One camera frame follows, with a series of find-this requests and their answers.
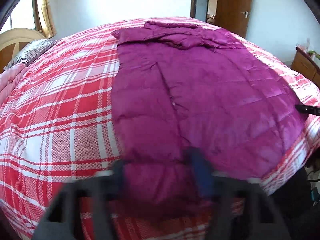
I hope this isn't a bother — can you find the magenta puffer down jacket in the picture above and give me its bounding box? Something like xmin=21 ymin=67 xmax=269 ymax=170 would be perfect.
xmin=111 ymin=21 xmax=308 ymax=216

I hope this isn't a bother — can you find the wooden bedside cabinet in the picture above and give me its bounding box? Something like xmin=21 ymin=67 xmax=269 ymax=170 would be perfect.
xmin=291 ymin=47 xmax=320 ymax=88

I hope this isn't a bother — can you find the brown wooden door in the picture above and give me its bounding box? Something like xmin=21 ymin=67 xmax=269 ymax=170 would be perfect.
xmin=215 ymin=0 xmax=252 ymax=38

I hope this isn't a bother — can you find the pink floral quilt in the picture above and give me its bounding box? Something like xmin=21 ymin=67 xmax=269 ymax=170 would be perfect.
xmin=0 ymin=63 xmax=27 ymax=105

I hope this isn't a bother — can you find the blue striped pillow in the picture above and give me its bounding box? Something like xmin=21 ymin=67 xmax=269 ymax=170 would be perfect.
xmin=3 ymin=39 xmax=57 ymax=70

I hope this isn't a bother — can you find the cream wooden headboard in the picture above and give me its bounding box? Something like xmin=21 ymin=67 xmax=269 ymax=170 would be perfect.
xmin=0 ymin=28 xmax=46 ymax=73

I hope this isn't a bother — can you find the yellow curtain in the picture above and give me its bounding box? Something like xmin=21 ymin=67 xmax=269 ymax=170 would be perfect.
xmin=41 ymin=0 xmax=56 ymax=38

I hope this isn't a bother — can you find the silver door handle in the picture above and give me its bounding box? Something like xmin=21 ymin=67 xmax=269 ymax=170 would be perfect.
xmin=241 ymin=11 xmax=248 ymax=18

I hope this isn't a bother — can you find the window with metal frame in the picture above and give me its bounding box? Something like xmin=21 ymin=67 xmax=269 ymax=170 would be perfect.
xmin=1 ymin=0 xmax=42 ymax=33

